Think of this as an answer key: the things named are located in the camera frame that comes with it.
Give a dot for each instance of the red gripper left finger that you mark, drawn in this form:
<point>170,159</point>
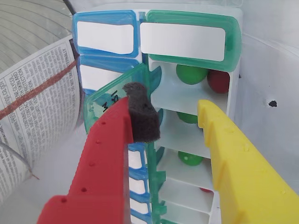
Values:
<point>100,168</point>

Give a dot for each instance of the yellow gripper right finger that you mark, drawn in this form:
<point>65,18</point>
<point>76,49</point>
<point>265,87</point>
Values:
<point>245,177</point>

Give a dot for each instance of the white printed label bottle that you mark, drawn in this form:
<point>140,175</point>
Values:
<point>35,116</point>

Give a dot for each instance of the white table cloth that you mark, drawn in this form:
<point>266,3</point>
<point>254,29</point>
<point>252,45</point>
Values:
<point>268,81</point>

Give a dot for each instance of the weekly pill organizer box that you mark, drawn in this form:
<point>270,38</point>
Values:
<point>182,42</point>

